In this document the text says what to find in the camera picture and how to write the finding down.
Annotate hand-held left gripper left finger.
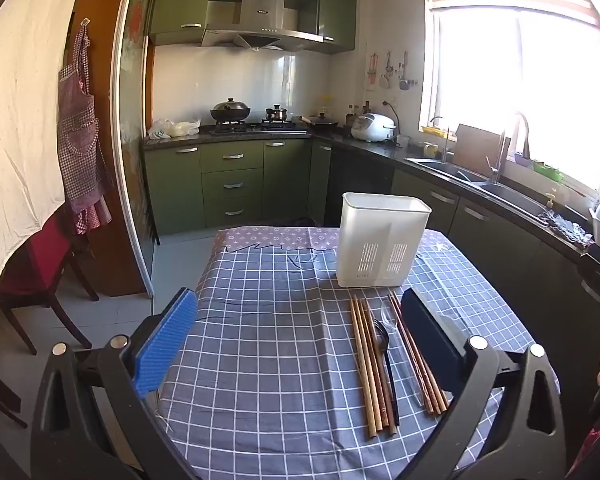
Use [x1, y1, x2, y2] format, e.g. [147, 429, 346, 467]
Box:
[30, 287, 201, 480]

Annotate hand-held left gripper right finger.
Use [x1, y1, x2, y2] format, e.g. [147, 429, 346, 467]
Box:
[402, 287, 566, 480]

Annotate clear plastic spoon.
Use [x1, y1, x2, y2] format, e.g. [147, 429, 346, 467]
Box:
[380, 301, 426, 407]

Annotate black spoon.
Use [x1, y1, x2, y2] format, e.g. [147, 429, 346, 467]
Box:
[372, 319, 401, 426]

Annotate white plastic utensil holder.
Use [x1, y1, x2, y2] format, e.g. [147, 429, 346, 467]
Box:
[336, 191, 432, 288]

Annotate person's right forearm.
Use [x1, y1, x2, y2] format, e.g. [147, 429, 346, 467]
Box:
[572, 410, 600, 476]

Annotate hanging kitchen utensils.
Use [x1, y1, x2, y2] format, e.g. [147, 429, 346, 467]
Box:
[382, 50, 417, 92]

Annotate reddish dark chopstick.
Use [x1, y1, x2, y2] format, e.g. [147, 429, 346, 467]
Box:
[405, 330, 447, 411]
[387, 296, 433, 416]
[415, 350, 452, 407]

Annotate dark wooden chopsticks pair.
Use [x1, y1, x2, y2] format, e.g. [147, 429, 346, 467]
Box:
[390, 294, 441, 415]

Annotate grey dish rag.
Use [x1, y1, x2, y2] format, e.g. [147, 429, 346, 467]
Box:
[537, 207, 593, 248]

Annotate blue checked tablecloth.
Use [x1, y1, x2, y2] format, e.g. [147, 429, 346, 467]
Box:
[157, 230, 561, 480]

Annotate green tray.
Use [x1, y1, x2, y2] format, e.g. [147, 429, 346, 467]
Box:
[532, 161, 565, 183]

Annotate steel double sink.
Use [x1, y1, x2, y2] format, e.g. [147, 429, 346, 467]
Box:
[407, 157, 551, 221]

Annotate green sink base cabinet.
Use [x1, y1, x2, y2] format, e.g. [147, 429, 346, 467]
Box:
[390, 167, 600, 361]

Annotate green drawer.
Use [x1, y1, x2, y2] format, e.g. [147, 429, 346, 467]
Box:
[200, 142, 264, 171]
[201, 169, 263, 200]
[203, 196, 262, 228]

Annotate red wooden chair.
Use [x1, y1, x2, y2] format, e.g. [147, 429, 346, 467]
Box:
[0, 205, 101, 356]

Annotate grey patterned cloth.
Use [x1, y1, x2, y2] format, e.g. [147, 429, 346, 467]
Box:
[215, 226, 446, 253]

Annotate tall steel faucet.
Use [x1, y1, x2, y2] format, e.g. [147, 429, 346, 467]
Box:
[485, 111, 531, 186]

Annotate brown cutting board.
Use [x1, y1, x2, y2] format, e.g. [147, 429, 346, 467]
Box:
[452, 123, 512, 178]

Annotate sliding glass door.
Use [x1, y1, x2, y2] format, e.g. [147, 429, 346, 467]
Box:
[111, 0, 156, 296]

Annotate small steel faucet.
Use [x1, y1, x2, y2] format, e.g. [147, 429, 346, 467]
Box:
[430, 116, 453, 163]

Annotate kitchen window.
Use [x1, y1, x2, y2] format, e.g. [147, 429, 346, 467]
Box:
[420, 0, 600, 186]

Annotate red checked apron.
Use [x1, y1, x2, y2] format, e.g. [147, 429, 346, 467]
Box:
[57, 25, 113, 236]

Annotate white plastic bag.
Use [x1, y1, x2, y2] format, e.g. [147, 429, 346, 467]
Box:
[147, 116, 202, 140]

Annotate white rice cooker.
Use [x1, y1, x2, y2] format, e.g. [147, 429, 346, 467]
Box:
[351, 112, 398, 143]

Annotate seasoning bottles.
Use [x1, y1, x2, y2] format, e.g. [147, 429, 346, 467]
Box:
[345, 102, 372, 126]

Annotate black gas stove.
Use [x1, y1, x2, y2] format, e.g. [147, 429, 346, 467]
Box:
[212, 119, 308, 133]

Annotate black frying pan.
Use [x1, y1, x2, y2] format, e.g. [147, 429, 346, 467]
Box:
[300, 112, 341, 128]

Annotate black wok with lid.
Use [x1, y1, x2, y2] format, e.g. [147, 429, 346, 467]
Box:
[210, 98, 253, 123]

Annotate steel range hood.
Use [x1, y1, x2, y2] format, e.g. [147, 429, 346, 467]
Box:
[200, 0, 326, 53]

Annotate wall poster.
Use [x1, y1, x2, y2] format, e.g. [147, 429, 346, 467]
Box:
[365, 52, 381, 92]

